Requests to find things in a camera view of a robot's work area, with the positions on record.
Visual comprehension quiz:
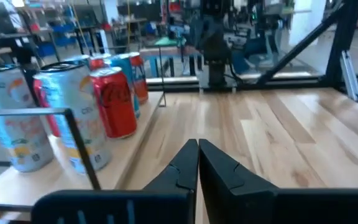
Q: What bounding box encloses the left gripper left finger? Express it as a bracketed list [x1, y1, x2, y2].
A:
[31, 139, 200, 224]

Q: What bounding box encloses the silver aluminium bracket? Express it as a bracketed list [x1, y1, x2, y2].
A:
[339, 50, 358, 102]

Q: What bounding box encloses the blue silver slim can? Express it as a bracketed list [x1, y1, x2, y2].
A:
[106, 53, 142, 119]

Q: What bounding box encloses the black metal shelf frame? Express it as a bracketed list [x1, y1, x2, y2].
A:
[0, 40, 167, 215]

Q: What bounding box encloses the black aluminium rig frame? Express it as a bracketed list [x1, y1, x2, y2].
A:
[146, 0, 358, 113]

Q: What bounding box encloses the red Coca-Cola can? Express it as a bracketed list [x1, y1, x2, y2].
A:
[88, 53, 111, 72]
[89, 67, 138, 139]

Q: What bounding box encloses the white orange-print slim can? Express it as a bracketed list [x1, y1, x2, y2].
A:
[0, 63, 55, 173]
[32, 61, 112, 174]

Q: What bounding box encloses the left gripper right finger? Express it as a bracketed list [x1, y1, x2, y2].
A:
[199, 139, 358, 224]

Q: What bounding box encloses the red Fanta strawberry can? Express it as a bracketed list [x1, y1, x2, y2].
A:
[128, 51, 149, 105]

